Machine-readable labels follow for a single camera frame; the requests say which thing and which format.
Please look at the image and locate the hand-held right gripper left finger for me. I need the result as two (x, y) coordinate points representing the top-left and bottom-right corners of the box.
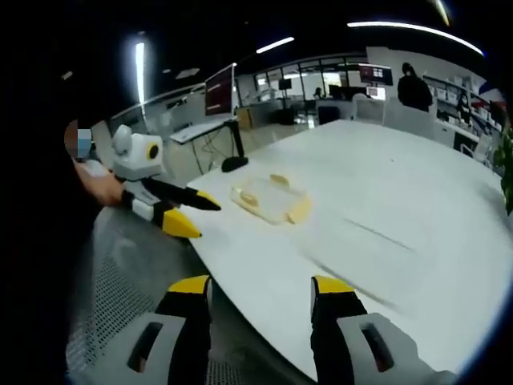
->
(108, 274), (213, 385)

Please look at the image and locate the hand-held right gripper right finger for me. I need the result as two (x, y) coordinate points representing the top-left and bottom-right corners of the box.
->
(310, 274), (458, 385)

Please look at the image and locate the person's left hand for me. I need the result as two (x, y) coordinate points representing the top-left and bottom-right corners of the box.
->
(74, 160), (126, 209)

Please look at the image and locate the black monitor stand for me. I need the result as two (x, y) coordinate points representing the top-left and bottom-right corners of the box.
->
(220, 118), (250, 174)

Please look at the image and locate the white office desk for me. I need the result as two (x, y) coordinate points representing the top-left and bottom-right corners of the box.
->
(169, 119), (235, 144)

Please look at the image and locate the grey mesh office chair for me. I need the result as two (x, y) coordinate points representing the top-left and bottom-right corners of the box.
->
(66, 206), (317, 385)

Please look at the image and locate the ceiling light strip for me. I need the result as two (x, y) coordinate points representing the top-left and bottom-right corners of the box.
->
(133, 41), (147, 106)
(346, 21), (486, 58)
(255, 36), (296, 55)

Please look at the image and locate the cardboard box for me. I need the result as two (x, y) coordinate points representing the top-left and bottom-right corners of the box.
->
(236, 107), (254, 130)

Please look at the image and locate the computer monitor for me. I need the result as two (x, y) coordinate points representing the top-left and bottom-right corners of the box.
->
(204, 63), (236, 118)

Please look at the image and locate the person's dark clothing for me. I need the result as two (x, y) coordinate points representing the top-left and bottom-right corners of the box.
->
(0, 107), (106, 385)

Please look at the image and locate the green potted plant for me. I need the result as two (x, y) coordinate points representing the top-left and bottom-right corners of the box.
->
(493, 127), (513, 218)

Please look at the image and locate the storage shelf with boxes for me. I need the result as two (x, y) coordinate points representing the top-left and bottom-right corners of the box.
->
(423, 74), (504, 133)

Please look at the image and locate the wall screen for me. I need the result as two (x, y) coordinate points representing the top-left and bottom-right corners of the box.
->
(357, 63), (394, 87)

